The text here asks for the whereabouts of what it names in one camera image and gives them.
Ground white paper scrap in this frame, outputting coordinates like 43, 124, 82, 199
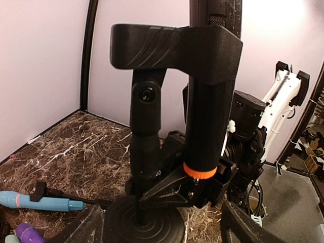
27, 135, 41, 144

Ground light blue toy microphone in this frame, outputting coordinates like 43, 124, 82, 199
1, 191, 85, 212

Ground black microphone stand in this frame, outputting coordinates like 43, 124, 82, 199
102, 23, 244, 243

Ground fallen stand holding blue microphone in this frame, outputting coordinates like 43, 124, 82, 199
30, 181, 113, 210

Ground mint green toy microphone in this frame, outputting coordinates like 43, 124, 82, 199
5, 234, 21, 243

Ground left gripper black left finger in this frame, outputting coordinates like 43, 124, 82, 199
46, 205, 104, 243

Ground black microphone orange ring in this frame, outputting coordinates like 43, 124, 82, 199
182, 0, 244, 180

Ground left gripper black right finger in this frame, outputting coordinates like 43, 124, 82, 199
220, 200, 284, 242

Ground purple toy microphone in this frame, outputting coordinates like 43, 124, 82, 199
16, 223, 46, 243

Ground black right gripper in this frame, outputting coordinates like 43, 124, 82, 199
139, 131, 237, 209

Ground left black frame post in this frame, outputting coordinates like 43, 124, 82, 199
79, 0, 99, 112

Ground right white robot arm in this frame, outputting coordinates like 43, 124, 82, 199
126, 62, 310, 223

